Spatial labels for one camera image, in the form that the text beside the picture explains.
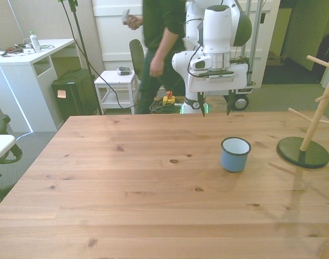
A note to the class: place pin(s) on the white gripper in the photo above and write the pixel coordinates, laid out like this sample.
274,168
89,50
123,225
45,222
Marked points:
221,87

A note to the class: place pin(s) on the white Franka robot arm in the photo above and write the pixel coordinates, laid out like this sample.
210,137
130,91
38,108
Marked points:
217,32

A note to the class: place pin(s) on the yellow emergency stop button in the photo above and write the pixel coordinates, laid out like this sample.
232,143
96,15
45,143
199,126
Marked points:
168,99

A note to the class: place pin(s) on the black wall switch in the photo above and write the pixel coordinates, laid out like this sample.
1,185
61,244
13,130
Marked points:
262,18

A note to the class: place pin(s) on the clear plastic bottle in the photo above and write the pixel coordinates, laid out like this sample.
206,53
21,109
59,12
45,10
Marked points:
35,41

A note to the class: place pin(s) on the black shell chair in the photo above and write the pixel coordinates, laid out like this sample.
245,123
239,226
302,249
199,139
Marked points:
137,58

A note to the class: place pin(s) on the hand tools pile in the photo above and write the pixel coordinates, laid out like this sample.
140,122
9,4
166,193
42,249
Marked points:
11,50

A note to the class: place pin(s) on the wooden mug tree black base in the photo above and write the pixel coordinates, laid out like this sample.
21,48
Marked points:
302,157

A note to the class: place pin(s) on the black computer cabinet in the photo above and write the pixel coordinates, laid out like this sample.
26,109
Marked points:
72,94

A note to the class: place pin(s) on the white handheld controller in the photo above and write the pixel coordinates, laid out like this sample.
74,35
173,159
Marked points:
125,14

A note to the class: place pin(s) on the wheeled equipment cart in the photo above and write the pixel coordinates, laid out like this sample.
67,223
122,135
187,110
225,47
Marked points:
241,102

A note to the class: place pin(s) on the person's bare hand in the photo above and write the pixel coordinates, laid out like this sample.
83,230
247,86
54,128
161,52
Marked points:
156,67
134,22

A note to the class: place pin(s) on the small white side table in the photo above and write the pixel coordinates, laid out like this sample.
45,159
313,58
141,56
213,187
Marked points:
115,79

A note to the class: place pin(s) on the grey electronic device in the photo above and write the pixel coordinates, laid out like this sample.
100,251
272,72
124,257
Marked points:
123,71

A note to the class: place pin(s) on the orange sticky note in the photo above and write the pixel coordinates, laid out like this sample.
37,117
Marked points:
61,93

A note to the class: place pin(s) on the blue enamel mug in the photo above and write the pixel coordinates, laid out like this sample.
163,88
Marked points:
231,162

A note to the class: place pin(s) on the small white box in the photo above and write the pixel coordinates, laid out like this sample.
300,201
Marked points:
28,50

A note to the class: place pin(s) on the aluminium frame posts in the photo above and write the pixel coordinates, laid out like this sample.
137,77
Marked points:
254,40

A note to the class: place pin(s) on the white desk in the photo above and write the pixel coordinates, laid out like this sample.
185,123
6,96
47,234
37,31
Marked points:
21,81

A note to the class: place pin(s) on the brown cardboard box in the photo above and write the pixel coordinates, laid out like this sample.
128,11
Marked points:
275,58

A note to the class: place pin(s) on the person's bare forearm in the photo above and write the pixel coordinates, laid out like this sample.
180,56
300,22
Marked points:
165,44

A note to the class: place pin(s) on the person in dark clothes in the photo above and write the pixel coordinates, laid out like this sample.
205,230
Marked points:
156,21

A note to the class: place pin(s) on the black tripod stand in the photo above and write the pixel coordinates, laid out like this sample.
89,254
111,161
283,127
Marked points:
83,51

